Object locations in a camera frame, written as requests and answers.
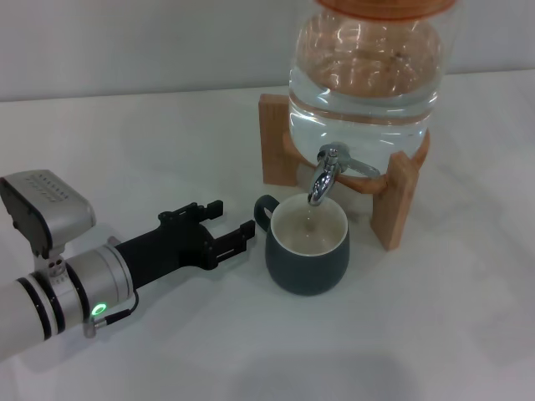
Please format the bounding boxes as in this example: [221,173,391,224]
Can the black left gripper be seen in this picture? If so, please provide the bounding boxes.
[113,200,256,289]

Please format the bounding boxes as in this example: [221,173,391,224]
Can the black cup white inside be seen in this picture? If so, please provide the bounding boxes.
[253,194,351,297]

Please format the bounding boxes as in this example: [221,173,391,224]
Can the chrome faucet lever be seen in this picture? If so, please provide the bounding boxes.
[342,157,381,179]

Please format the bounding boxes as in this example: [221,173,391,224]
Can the chrome faucet spout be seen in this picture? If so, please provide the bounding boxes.
[308,142,350,206]

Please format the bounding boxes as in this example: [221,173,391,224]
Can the wooden dispenser stand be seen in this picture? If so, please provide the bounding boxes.
[258,93,431,251]

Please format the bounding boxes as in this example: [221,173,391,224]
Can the glass water dispenser jar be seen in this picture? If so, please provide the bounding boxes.
[287,0,461,168]

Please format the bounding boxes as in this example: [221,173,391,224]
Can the orange wooden jar lid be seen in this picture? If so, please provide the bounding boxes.
[313,0,457,20]

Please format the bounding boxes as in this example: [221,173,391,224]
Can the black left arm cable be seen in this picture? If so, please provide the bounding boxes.
[83,290,141,338]

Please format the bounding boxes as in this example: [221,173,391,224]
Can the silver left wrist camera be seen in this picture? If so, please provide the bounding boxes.
[0,169,97,262]

